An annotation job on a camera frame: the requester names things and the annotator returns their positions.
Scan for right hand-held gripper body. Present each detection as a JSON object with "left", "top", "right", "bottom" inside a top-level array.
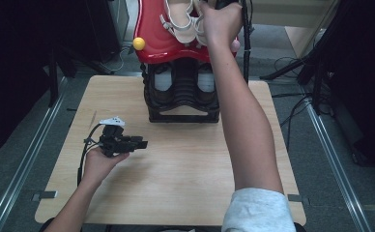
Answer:
[{"left": 214, "top": 0, "right": 242, "bottom": 11}]

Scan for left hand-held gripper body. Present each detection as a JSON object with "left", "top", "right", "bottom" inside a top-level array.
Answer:
[{"left": 98, "top": 116, "right": 135, "bottom": 159}]

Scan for white heeled shoe with buckle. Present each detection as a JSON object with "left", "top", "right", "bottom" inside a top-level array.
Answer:
[
  {"left": 159, "top": 0, "right": 198, "bottom": 44},
  {"left": 190, "top": 0, "right": 216, "bottom": 46}
]

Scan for black leather shoe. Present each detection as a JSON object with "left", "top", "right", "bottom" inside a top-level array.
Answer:
[
  {"left": 150, "top": 62, "right": 178, "bottom": 108},
  {"left": 194, "top": 62, "right": 221, "bottom": 108}
]

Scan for red and black shoe rack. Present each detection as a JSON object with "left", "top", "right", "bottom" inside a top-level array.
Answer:
[{"left": 132, "top": 0, "right": 242, "bottom": 124}]

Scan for person's right hand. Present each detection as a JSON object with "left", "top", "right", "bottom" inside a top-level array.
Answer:
[{"left": 198, "top": 1, "right": 245, "bottom": 49}]

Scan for person's left hand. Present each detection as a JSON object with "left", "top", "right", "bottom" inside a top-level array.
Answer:
[{"left": 81, "top": 147, "right": 130, "bottom": 189}]

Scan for beige board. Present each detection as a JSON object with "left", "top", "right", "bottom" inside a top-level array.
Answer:
[{"left": 284, "top": 0, "right": 339, "bottom": 60}]

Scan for black tripod stand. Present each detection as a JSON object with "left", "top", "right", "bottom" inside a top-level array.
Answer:
[{"left": 259, "top": 0, "right": 348, "bottom": 115}]

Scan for person's white sleeve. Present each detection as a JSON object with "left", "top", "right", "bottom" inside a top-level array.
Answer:
[{"left": 220, "top": 188, "right": 298, "bottom": 232}]

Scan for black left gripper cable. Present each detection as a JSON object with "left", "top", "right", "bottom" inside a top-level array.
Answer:
[{"left": 76, "top": 123, "right": 105, "bottom": 188}]

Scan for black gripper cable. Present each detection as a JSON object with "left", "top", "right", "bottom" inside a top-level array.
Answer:
[
  {"left": 239, "top": 0, "right": 255, "bottom": 85},
  {"left": 76, "top": 123, "right": 105, "bottom": 188}
]

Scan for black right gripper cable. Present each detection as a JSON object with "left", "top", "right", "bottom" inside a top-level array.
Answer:
[{"left": 239, "top": 0, "right": 255, "bottom": 85}]

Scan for white floor cable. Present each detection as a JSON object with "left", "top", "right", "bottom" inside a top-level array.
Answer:
[{"left": 100, "top": 47, "right": 130, "bottom": 73}]

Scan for grey table bracket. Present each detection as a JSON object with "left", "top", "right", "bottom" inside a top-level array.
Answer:
[
  {"left": 31, "top": 190, "right": 59, "bottom": 203},
  {"left": 287, "top": 193, "right": 309, "bottom": 206}
]

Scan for metal floor rail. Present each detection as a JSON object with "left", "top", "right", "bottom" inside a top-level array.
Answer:
[
  {"left": 0, "top": 76, "right": 68, "bottom": 232},
  {"left": 303, "top": 98, "right": 372, "bottom": 232}
]

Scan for black floor cables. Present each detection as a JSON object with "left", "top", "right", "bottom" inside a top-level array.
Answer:
[{"left": 273, "top": 56, "right": 319, "bottom": 136}]

